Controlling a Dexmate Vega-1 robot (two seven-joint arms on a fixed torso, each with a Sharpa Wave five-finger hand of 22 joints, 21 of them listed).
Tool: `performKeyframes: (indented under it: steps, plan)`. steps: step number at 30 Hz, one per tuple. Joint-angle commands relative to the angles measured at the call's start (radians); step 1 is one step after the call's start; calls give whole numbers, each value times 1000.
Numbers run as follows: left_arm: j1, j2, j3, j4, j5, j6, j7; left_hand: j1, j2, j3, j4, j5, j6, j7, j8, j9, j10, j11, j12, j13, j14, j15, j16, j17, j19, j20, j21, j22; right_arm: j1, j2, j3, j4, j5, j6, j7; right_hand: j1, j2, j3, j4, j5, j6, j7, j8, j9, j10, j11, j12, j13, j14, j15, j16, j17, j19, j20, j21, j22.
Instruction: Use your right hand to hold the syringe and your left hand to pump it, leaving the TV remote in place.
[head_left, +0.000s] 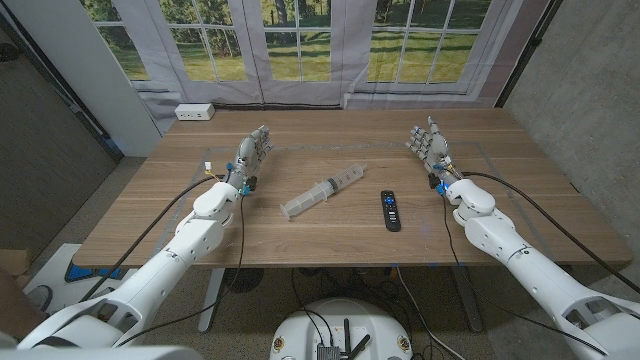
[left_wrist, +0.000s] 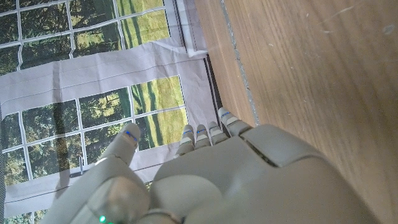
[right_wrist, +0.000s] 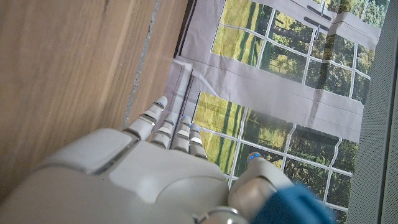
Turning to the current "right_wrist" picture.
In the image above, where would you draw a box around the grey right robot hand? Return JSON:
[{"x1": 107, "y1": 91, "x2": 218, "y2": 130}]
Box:
[{"x1": 0, "y1": 95, "x2": 295, "y2": 224}]

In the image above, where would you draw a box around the printed window backdrop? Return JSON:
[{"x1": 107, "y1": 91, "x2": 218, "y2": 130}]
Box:
[{"x1": 161, "y1": 0, "x2": 391, "y2": 224}]

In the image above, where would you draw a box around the blue wrist connector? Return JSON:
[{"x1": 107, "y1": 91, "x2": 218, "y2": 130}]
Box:
[{"x1": 251, "y1": 183, "x2": 337, "y2": 224}]

